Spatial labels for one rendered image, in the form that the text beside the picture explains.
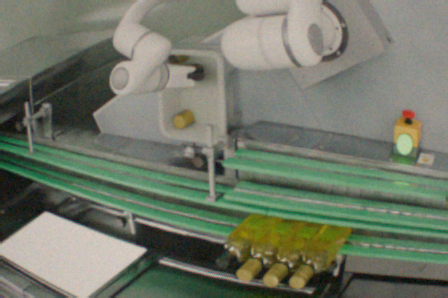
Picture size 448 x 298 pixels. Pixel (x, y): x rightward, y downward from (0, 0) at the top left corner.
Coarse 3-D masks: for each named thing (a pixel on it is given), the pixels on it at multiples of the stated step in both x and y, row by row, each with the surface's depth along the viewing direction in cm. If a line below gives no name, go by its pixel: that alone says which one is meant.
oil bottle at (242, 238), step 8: (248, 216) 139; (256, 216) 139; (264, 216) 139; (272, 216) 139; (240, 224) 136; (248, 224) 136; (256, 224) 136; (264, 224) 136; (232, 232) 133; (240, 232) 133; (248, 232) 133; (256, 232) 133; (232, 240) 130; (240, 240) 130; (248, 240) 130; (240, 248) 129; (248, 248) 130; (240, 256) 130; (248, 256) 131
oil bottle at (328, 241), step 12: (324, 228) 131; (336, 228) 130; (348, 228) 134; (312, 240) 127; (324, 240) 126; (336, 240) 127; (312, 252) 123; (324, 252) 122; (336, 252) 129; (324, 264) 123
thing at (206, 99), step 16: (192, 64) 157; (208, 64) 155; (208, 80) 157; (160, 96) 156; (176, 96) 161; (192, 96) 161; (208, 96) 159; (224, 96) 149; (160, 112) 158; (176, 112) 163; (208, 112) 160; (224, 112) 150; (160, 128) 160; (176, 128) 161; (192, 128) 160; (224, 128) 151
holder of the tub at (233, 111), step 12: (180, 48) 152; (192, 48) 151; (204, 48) 150; (216, 48) 149; (228, 72) 150; (228, 84) 150; (228, 96) 151; (228, 108) 152; (240, 108) 158; (228, 120) 153; (240, 120) 158; (228, 132) 154; (192, 144) 167; (192, 156) 162
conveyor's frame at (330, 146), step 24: (48, 144) 178; (72, 144) 174; (96, 144) 173; (120, 144) 172; (144, 144) 171; (168, 144) 170; (240, 144) 146; (264, 144) 144; (288, 144) 142; (312, 144) 141; (336, 144) 141; (360, 144) 140; (384, 144) 139; (168, 168) 158; (192, 168) 156; (216, 168) 156; (384, 168) 130; (408, 168) 127; (432, 168) 125
